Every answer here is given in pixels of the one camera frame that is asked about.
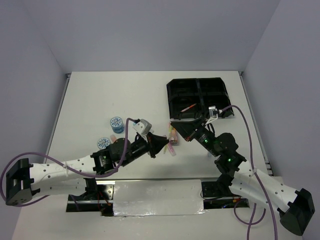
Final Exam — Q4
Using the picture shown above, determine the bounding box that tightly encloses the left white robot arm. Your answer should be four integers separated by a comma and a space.
1, 132, 169, 206

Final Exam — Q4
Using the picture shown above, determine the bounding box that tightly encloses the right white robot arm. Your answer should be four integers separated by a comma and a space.
171, 118, 315, 236

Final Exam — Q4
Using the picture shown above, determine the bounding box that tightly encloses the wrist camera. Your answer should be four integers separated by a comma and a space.
133, 119, 152, 136
205, 105, 222, 125

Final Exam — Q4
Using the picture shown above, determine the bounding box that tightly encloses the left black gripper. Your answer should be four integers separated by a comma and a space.
119, 130, 169, 166

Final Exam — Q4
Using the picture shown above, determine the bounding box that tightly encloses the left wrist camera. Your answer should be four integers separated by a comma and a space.
133, 119, 152, 136

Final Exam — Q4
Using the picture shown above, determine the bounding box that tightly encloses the pink capped crayon tube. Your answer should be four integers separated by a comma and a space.
168, 127, 179, 146

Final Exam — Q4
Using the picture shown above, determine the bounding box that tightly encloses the orange yellow highlighter marker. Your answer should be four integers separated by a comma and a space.
110, 134, 117, 142

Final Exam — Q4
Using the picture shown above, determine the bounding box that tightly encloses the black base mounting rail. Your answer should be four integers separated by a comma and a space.
66, 179, 249, 217

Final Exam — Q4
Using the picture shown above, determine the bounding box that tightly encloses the black compartment organizer tray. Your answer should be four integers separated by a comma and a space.
166, 77, 231, 120

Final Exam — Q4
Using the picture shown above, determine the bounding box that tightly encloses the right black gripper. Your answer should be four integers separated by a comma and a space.
169, 116, 219, 157

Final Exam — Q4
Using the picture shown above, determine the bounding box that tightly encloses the purple highlighter marker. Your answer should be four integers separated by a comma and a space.
163, 141, 177, 157

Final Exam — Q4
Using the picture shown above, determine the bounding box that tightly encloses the blue tape roll front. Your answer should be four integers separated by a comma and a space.
96, 137, 111, 150

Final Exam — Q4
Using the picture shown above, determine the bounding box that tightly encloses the blue tape roll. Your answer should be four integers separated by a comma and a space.
110, 116, 125, 134
96, 137, 111, 150

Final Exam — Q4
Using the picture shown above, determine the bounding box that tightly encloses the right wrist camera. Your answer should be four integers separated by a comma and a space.
205, 105, 222, 125

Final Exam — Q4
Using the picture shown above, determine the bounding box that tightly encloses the blue tape roll rear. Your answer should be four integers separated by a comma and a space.
110, 116, 125, 134

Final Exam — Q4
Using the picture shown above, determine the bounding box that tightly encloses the orange slim highlighter pen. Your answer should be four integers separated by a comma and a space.
180, 103, 197, 113

